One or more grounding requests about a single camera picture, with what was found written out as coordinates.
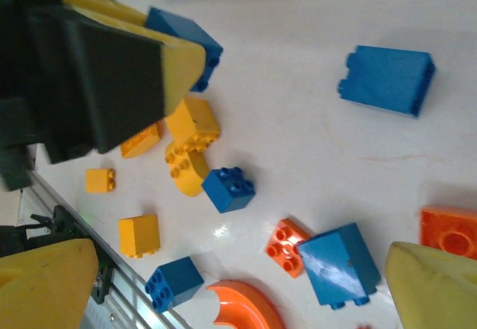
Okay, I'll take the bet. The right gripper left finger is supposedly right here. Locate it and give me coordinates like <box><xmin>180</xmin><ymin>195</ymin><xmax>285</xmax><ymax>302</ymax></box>
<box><xmin>0</xmin><ymin>238</ymin><xmax>100</xmax><ymax>329</ymax></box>

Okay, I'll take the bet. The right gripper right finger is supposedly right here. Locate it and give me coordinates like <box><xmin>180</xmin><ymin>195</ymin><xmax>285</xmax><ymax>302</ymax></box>
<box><xmin>384</xmin><ymin>241</ymin><xmax>477</xmax><ymax>329</ymax></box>

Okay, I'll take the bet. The yellow curved lego brick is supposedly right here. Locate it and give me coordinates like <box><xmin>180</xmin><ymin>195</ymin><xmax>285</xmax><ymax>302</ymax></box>
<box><xmin>164</xmin><ymin>141</ymin><xmax>211</xmax><ymax>198</ymax></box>

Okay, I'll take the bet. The orange square lego plate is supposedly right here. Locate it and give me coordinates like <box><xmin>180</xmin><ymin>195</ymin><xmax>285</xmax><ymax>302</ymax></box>
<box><xmin>264</xmin><ymin>218</ymin><xmax>312</xmax><ymax>279</ymax></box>

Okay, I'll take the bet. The orange arch lego piece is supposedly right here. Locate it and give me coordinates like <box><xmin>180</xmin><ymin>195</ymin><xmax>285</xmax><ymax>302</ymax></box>
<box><xmin>206</xmin><ymin>279</ymin><xmax>286</xmax><ymax>329</ymax></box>

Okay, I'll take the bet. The large blue lego brick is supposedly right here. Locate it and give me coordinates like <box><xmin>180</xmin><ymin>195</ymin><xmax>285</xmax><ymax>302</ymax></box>
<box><xmin>338</xmin><ymin>44</ymin><xmax>437</xmax><ymax>119</ymax></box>

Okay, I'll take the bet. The amber yellow lego brick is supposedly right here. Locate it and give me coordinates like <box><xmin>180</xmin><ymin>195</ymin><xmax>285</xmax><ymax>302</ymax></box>
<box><xmin>119</xmin><ymin>119</ymin><xmax>165</xmax><ymax>160</ymax></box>

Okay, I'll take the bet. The small yellow lego brick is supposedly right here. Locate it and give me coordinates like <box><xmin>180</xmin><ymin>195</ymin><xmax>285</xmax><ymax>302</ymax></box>
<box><xmin>84</xmin><ymin>168</ymin><xmax>116</xmax><ymax>195</ymax></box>

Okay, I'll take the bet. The long aluminium base rail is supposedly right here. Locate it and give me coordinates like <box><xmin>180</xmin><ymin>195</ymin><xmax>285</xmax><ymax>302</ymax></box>
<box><xmin>22</xmin><ymin>172</ymin><xmax>191</xmax><ymax>329</ymax></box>

